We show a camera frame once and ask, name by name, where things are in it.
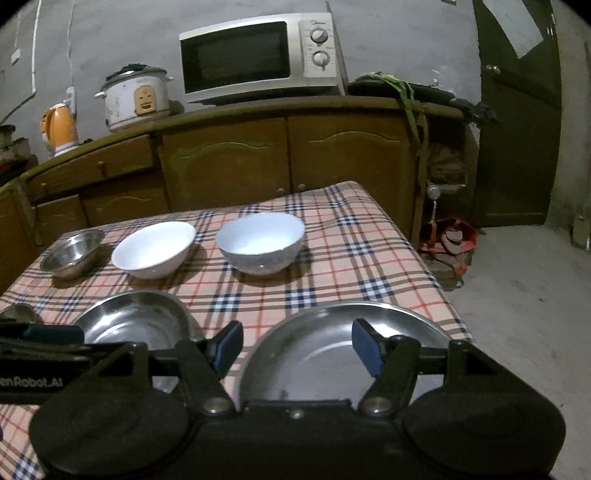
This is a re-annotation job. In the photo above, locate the medium steel bowl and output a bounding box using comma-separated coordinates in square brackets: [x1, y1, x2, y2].
[71, 289, 198, 393]

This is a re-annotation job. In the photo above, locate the green cloth strap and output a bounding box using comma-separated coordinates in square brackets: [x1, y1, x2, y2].
[355, 71, 431, 153]

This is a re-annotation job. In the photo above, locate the white rice cooker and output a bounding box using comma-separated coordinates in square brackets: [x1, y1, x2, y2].
[95, 63, 173, 133]

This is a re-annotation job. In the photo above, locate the large steel basin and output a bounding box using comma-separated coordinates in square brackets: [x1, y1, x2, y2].
[233, 300, 451, 404]

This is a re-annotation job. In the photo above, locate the white microwave oven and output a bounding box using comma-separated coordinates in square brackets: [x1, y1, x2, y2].
[179, 12, 346, 105]

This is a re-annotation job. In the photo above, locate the orange electric kettle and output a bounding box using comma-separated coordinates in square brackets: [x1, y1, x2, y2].
[40, 103, 79, 158]

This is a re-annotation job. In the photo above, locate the dark wooden door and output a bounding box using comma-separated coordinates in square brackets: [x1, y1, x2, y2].
[473, 1, 562, 227]

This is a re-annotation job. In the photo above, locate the small steel bowl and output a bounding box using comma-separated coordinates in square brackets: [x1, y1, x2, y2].
[40, 229, 105, 280]

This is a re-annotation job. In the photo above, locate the white deep bowl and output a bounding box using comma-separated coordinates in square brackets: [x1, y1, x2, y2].
[215, 212, 305, 276]

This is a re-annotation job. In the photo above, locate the red stool with items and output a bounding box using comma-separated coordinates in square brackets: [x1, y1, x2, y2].
[418, 182, 479, 291]

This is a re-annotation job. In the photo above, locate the white shallow bowl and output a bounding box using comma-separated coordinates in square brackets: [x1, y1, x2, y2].
[111, 221, 197, 280]

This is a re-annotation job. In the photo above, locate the brown wooden cabinet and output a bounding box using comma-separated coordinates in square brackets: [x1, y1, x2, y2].
[1, 97, 464, 287]

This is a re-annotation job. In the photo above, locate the plaid tablecloth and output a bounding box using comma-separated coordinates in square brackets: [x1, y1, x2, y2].
[1, 181, 472, 479]

